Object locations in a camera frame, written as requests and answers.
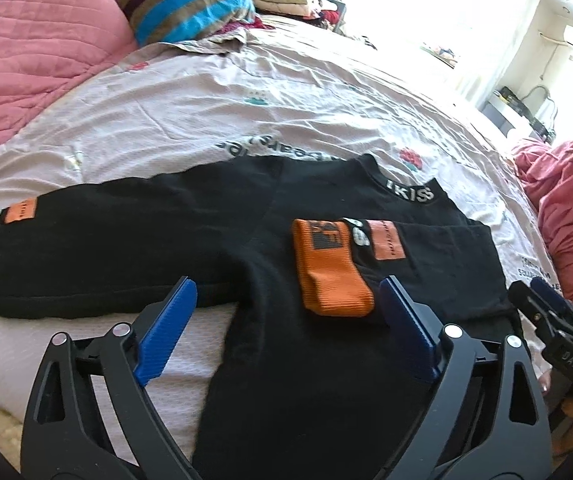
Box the white cabinet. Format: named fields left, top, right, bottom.
left=481, top=92, right=557, bottom=142

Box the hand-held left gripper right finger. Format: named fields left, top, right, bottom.
left=379, top=274, right=553, bottom=480

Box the crumpled patterned cloth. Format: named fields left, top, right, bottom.
left=169, top=16, right=270, bottom=56

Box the pile of colourful clothes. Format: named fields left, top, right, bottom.
left=317, top=0, right=350, bottom=33

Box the pink quilted pillow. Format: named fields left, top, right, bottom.
left=0, top=0, right=140, bottom=163

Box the black sweater with orange cuffs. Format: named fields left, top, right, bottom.
left=0, top=152, right=525, bottom=480

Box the striped colourful pillow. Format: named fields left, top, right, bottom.
left=109, top=0, right=257, bottom=47

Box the pink crumpled blanket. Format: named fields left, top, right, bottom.
left=511, top=137, right=573, bottom=321

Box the printed pale pink bedsheet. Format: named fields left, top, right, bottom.
left=0, top=15, right=567, bottom=466

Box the white curtain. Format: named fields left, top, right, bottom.
left=459, top=0, right=547, bottom=111

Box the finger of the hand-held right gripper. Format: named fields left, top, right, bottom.
left=531, top=276, right=573, bottom=342
left=508, top=280, right=556, bottom=350

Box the windowsill clutter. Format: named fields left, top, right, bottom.
left=421, top=41, right=461, bottom=67

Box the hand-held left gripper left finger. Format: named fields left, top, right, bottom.
left=20, top=276, right=202, bottom=480

